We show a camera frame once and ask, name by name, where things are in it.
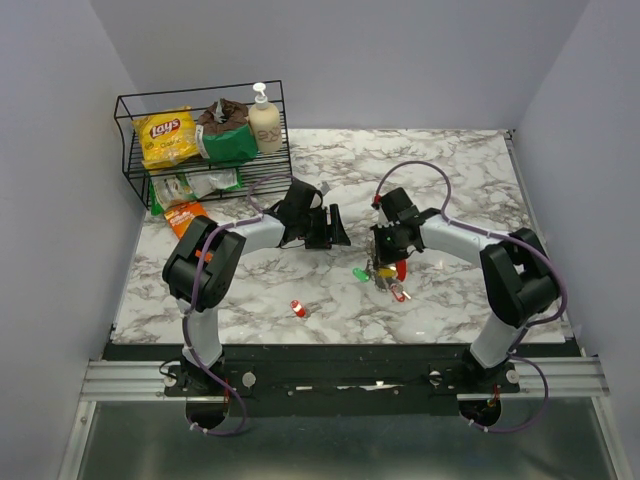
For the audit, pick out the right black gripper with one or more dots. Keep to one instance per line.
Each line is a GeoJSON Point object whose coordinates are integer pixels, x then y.
{"type": "Point", "coordinates": [383, 257]}

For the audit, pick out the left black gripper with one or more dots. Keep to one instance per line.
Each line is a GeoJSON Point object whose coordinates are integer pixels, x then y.
{"type": "Point", "coordinates": [337, 231]}

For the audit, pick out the metal key organizer red handle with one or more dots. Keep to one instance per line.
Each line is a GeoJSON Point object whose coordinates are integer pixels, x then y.
{"type": "Point", "coordinates": [386, 278]}

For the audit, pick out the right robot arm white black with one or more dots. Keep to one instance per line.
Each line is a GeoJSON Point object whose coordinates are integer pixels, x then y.
{"type": "Point", "coordinates": [517, 274]}

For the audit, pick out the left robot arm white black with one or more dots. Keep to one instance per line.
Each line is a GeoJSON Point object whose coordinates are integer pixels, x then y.
{"type": "Point", "coordinates": [200, 270]}

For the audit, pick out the yellow key cap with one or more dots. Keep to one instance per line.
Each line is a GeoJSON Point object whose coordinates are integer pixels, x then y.
{"type": "Point", "coordinates": [386, 273]}

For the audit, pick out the green key tag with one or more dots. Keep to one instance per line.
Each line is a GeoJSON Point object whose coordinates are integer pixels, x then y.
{"type": "Point", "coordinates": [361, 275]}

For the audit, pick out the red key tag on organizer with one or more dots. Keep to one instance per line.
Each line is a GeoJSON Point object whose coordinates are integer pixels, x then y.
{"type": "Point", "coordinates": [398, 295]}

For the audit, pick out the cream soap pump bottle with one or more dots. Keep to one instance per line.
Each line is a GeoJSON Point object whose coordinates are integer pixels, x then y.
{"type": "Point", "coordinates": [264, 120]}

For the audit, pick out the orange Gillette razor package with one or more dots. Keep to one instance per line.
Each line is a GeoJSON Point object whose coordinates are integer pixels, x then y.
{"type": "Point", "coordinates": [180, 217]}

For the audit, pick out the green brown snack bag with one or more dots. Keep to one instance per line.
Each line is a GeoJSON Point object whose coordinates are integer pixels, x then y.
{"type": "Point", "coordinates": [223, 133]}

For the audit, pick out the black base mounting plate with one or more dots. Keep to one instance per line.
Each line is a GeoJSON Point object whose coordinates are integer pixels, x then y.
{"type": "Point", "coordinates": [327, 380]}

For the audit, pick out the green white snack packet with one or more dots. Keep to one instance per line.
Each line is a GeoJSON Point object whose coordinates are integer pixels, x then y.
{"type": "Point", "coordinates": [170, 191]}

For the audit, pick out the yellow Lays chips bag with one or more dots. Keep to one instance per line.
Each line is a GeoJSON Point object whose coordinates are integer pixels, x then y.
{"type": "Point", "coordinates": [167, 138]}

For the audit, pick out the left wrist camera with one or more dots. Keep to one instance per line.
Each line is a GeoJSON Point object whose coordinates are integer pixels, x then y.
{"type": "Point", "coordinates": [322, 189]}

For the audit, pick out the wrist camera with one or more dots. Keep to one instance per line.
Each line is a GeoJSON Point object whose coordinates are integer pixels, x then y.
{"type": "Point", "coordinates": [322, 189]}
{"type": "Point", "coordinates": [382, 220]}

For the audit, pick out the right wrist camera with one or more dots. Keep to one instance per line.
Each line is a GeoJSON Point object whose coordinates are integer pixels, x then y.
{"type": "Point", "coordinates": [382, 220]}

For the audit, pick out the black wire shelf rack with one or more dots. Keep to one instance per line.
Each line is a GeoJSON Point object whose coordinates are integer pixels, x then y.
{"type": "Point", "coordinates": [268, 172]}

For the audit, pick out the aluminium rail frame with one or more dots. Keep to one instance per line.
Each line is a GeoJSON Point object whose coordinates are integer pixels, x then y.
{"type": "Point", "coordinates": [141, 381]}

